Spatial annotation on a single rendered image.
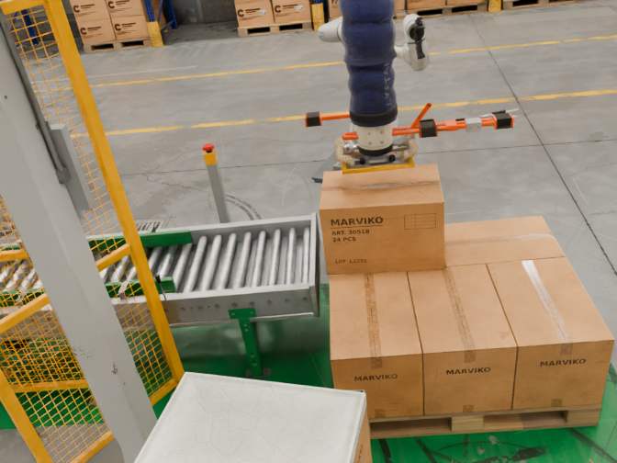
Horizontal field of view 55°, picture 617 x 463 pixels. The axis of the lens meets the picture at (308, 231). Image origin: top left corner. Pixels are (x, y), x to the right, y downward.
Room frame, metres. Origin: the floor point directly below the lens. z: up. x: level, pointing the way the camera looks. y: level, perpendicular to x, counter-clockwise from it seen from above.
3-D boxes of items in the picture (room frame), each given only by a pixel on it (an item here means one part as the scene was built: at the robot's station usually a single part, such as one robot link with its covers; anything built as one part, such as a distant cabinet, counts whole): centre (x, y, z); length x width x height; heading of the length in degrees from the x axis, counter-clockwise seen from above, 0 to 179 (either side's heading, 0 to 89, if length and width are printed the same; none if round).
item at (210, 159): (3.22, 0.51, 0.50); 0.07 x 0.07 x 1.00; 84
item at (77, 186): (1.83, 0.82, 1.62); 0.20 x 0.05 x 0.30; 84
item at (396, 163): (2.53, -0.37, 1.13); 0.34 x 0.10 x 0.05; 84
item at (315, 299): (2.67, -0.01, 0.48); 0.70 x 0.03 x 0.15; 174
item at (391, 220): (2.62, -0.39, 0.74); 0.60 x 0.40 x 0.40; 81
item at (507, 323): (2.30, -0.66, 0.34); 1.20 x 1.00 x 0.40; 84
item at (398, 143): (2.62, -0.38, 1.17); 0.34 x 0.25 x 0.06; 84
